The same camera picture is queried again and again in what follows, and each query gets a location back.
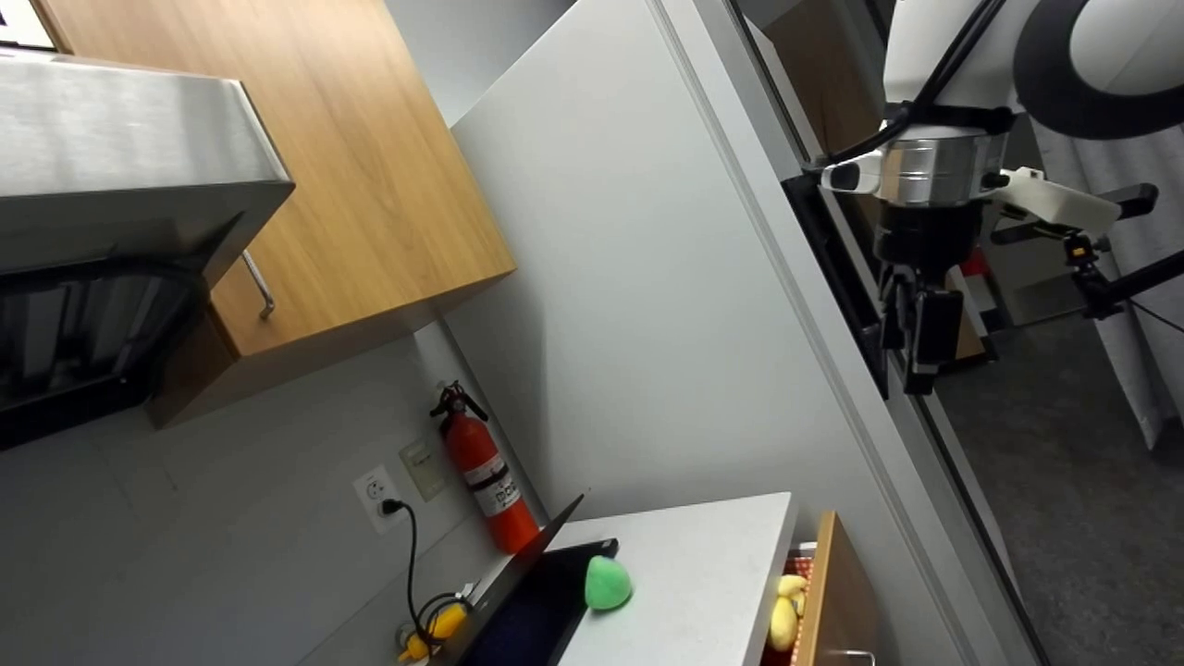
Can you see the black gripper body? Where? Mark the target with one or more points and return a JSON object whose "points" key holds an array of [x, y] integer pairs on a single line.
{"points": [[931, 243]]}

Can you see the beige wall switch plate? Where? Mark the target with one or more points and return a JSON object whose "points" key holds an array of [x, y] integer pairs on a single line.
{"points": [[427, 467]]}

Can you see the black camera stand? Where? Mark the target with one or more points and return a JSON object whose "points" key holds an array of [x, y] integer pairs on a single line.
{"points": [[1128, 279]]}

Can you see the grey refrigerator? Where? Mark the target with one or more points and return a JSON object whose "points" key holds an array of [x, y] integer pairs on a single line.
{"points": [[617, 283]]}

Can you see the steel range hood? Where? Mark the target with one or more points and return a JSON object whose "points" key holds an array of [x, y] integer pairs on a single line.
{"points": [[111, 188]]}

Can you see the wooden drawer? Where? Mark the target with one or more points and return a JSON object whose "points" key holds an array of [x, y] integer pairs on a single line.
{"points": [[839, 606]]}

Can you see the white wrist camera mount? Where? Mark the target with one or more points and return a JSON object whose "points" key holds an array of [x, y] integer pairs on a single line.
{"points": [[1047, 196]]}

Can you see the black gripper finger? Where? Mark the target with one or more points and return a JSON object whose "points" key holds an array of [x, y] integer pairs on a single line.
{"points": [[937, 340], [897, 321]]}

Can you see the black stereo camera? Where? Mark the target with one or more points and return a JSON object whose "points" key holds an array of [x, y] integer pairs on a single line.
{"points": [[1133, 200]]}

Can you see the yellow plush banana toy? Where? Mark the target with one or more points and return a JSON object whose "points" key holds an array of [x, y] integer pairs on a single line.
{"points": [[782, 615]]}

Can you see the green plush toy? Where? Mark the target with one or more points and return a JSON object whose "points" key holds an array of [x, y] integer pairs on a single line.
{"points": [[608, 585]]}

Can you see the white wall outlet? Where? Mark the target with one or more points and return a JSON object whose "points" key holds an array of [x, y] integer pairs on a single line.
{"points": [[380, 490]]}

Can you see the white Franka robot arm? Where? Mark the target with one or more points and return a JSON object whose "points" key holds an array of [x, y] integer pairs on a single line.
{"points": [[964, 76]]}

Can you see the red fire extinguisher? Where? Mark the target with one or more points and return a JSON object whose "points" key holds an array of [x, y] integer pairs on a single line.
{"points": [[485, 476]]}

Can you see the black laptop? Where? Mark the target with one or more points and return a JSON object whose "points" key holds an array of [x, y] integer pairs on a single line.
{"points": [[530, 612]]}

